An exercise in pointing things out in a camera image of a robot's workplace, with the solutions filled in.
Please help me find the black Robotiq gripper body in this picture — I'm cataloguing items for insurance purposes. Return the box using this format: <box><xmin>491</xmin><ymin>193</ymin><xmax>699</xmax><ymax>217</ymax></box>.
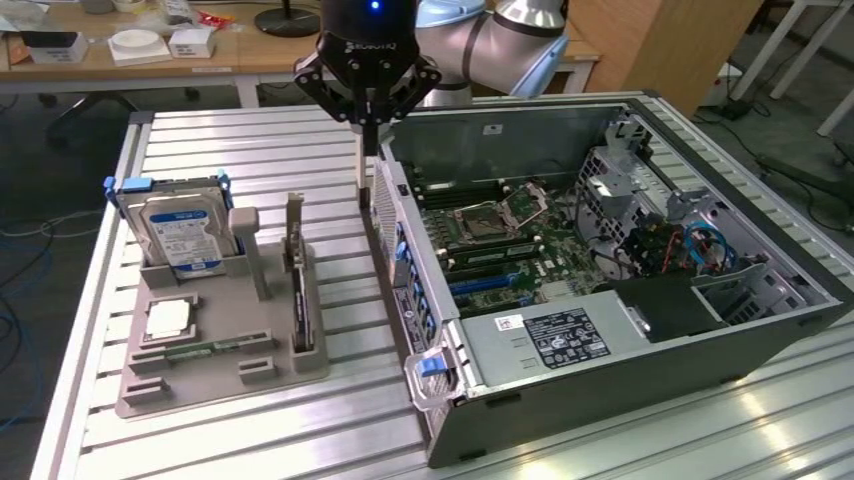
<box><xmin>313</xmin><ymin>0</ymin><xmax>423</xmax><ymax>101</ymax></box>

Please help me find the Nvidia GPU graphics card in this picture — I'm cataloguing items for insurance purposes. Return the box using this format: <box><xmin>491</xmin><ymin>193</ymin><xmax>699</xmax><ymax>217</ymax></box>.
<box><xmin>279</xmin><ymin>192</ymin><xmax>319</xmax><ymax>352</ymax></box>

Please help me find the blue expansion slot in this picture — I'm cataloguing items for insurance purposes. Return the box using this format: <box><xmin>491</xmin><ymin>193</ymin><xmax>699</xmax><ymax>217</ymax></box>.
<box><xmin>449</xmin><ymin>272</ymin><xmax>522</xmax><ymax>297</ymax></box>

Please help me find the wooden desk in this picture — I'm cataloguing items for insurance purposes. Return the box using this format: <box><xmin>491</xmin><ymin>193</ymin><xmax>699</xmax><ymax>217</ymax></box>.
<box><xmin>0</xmin><ymin>0</ymin><xmax>602</xmax><ymax>109</ymax></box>

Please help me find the black round lamp base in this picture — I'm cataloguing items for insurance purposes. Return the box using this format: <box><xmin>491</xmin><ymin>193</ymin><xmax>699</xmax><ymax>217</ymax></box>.
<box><xmin>253</xmin><ymin>0</ymin><xmax>323</xmax><ymax>39</ymax></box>

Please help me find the small white labelled box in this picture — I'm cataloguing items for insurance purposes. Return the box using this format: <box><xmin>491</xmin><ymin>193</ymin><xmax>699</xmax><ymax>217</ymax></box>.
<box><xmin>168</xmin><ymin>27</ymin><xmax>219</xmax><ymax>59</ymax></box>

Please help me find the white box with round hole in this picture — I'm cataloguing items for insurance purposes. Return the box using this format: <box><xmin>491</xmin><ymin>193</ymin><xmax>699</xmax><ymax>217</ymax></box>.
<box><xmin>105</xmin><ymin>27</ymin><xmax>173</xmax><ymax>67</ymax></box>

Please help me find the metal socket cover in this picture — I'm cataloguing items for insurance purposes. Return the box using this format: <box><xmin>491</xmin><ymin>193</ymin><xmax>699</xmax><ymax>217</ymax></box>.
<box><xmin>499</xmin><ymin>179</ymin><xmax>552</xmax><ymax>231</ymax></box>

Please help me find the CPU socket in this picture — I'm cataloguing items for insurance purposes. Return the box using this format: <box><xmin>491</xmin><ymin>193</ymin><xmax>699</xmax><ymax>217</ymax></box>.
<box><xmin>452</xmin><ymin>202</ymin><xmax>519</xmax><ymax>239</ymax></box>

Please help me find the dark RAM stick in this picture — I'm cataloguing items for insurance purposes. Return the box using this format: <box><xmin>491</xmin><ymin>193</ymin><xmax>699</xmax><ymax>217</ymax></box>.
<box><xmin>445</xmin><ymin>243</ymin><xmax>540</xmax><ymax>266</ymax></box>

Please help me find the hard disk in blue caddy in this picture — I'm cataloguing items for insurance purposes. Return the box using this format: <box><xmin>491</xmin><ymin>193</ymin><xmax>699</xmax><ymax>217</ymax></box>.
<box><xmin>103</xmin><ymin>169</ymin><xmax>245</xmax><ymax>281</ymax></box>

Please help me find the black chair base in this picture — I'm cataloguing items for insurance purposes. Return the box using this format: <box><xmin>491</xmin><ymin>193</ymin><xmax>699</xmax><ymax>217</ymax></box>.
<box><xmin>40</xmin><ymin>91</ymin><xmax>140</xmax><ymax>149</ymax></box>

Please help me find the perforated metal disk bay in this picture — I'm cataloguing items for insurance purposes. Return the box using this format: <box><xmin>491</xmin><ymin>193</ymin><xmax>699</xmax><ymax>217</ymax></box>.
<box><xmin>572</xmin><ymin>147</ymin><xmax>675</xmax><ymax>236</ymax></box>

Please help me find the wooden cabinet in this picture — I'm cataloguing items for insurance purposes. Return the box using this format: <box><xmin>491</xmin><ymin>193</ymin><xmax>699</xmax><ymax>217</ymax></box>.
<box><xmin>586</xmin><ymin>0</ymin><xmax>766</xmax><ymax>119</ymax></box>

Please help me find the white box with black lid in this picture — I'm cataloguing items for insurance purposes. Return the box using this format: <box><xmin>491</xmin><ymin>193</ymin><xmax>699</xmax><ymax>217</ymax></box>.
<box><xmin>18</xmin><ymin>30</ymin><xmax>91</xmax><ymax>65</ymax></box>

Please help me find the green motherboard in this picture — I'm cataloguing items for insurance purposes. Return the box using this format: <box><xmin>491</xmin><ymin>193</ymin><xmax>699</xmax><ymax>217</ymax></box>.
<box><xmin>403</xmin><ymin>164</ymin><xmax>606</xmax><ymax>321</ymax></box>

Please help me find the grey 3D-printed parts rack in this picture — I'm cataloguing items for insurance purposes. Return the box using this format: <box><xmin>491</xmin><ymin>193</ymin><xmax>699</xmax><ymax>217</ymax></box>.
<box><xmin>116</xmin><ymin>204</ymin><xmax>335</xmax><ymax>421</ymax></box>

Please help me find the silver CPU chip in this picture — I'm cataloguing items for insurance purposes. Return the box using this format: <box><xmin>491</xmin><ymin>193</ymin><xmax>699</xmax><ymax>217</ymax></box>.
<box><xmin>145</xmin><ymin>299</ymin><xmax>199</xmax><ymax>344</ymax></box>

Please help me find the grey power supply unit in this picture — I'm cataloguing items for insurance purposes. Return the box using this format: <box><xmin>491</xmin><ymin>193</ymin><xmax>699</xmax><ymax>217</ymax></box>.
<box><xmin>456</xmin><ymin>290</ymin><xmax>652</xmax><ymax>389</ymax></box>

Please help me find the green RAM stick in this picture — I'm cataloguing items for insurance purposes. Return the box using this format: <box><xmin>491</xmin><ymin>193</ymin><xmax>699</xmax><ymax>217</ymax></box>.
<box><xmin>163</xmin><ymin>335</ymin><xmax>252</xmax><ymax>359</ymax></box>

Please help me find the black floor stand leg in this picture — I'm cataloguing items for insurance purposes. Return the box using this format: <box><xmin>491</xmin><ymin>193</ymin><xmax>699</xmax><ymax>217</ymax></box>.
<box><xmin>756</xmin><ymin>153</ymin><xmax>854</xmax><ymax>201</ymax></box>

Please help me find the open black PC case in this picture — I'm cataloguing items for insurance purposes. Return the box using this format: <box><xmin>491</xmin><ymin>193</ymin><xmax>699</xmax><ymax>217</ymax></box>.
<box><xmin>356</xmin><ymin>90</ymin><xmax>854</xmax><ymax>469</ymax></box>

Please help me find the white floor cable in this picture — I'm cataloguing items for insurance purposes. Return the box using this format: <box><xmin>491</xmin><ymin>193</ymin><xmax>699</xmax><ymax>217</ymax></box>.
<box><xmin>0</xmin><ymin>208</ymin><xmax>112</xmax><ymax>239</ymax></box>

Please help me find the red wire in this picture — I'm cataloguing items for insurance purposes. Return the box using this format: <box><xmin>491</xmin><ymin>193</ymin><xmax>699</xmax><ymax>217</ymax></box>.
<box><xmin>659</xmin><ymin>227</ymin><xmax>699</xmax><ymax>274</ymax></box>

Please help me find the blue wire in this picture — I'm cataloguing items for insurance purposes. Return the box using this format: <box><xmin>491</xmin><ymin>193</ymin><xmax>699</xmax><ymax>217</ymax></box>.
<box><xmin>686</xmin><ymin>222</ymin><xmax>739</xmax><ymax>274</ymax></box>

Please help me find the white table frame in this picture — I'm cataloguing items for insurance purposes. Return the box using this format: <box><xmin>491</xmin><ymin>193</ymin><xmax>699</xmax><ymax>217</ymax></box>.
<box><xmin>730</xmin><ymin>0</ymin><xmax>854</xmax><ymax>136</ymax></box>

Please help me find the blue floor cable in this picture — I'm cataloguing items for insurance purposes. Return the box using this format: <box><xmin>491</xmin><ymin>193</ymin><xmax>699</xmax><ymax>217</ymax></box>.
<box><xmin>0</xmin><ymin>239</ymin><xmax>59</xmax><ymax>431</ymax></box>

